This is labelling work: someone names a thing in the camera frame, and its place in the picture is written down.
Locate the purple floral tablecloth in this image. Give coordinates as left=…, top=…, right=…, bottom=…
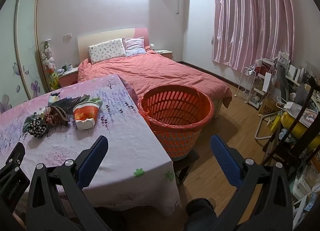
left=0, top=74, right=182, bottom=218

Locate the brown knitted cloth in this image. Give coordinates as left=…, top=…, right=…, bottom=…
left=44, top=106, right=71, bottom=127

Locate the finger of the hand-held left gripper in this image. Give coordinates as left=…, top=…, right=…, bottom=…
left=0, top=142, right=26, bottom=179

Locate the brown paper bag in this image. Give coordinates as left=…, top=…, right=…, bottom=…
left=257, top=97, right=276, bottom=118

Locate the green cloth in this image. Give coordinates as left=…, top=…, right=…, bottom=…
left=82, top=94, right=104, bottom=111

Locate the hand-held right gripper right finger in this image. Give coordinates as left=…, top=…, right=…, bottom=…
left=210, top=135, right=293, bottom=231

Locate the yellow green plush toy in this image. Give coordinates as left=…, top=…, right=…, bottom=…
left=49, top=72, right=61, bottom=90

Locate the pink striped curtain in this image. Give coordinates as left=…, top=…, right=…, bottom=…
left=211, top=0, right=296, bottom=70

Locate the beige and pink headboard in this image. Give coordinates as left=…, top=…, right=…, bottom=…
left=77, top=28, right=150, bottom=63

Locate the floral sliding door wardrobe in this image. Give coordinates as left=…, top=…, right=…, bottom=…
left=0, top=0, right=48, bottom=114

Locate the person's leg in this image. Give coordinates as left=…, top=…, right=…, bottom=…
left=184, top=197, right=218, bottom=231

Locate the white tube frame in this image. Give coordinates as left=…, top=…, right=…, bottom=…
left=254, top=114, right=273, bottom=141

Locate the white shelf cart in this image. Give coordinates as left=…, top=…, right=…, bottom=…
left=250, top=58, right=278, bottom=109

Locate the black floral cloth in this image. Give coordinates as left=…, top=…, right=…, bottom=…
left=27, top=118, right=49, bottom=137

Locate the dark wooden chair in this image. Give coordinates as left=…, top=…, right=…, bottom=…
left=262, top=76, right=320, bottom=173

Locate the white floral pillow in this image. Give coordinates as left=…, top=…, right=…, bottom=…
left=88, top=38, right=127, bottom=65

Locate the pink striped pillow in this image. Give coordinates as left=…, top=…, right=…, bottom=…
left=122, top=36, right=146, bottom=57

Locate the bed with pink duvet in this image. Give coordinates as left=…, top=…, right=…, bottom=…
left=77, top=51, right=233, bottom=112

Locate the black pink checkered cloth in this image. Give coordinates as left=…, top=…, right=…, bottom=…
left=51, top=96, right=83, bottom=121

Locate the white wire rack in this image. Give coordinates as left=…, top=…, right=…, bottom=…
left=236, top=66, right=258, bottom=104

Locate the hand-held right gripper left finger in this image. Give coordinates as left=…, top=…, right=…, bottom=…
left=26, top=135, right=118, bottom=231

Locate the large yellow bag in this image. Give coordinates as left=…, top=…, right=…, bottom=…
left=281, top=111, right=320, bottom=149

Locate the yellow box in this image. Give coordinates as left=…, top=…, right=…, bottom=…
left=267, top=114, right=282, bottom=133

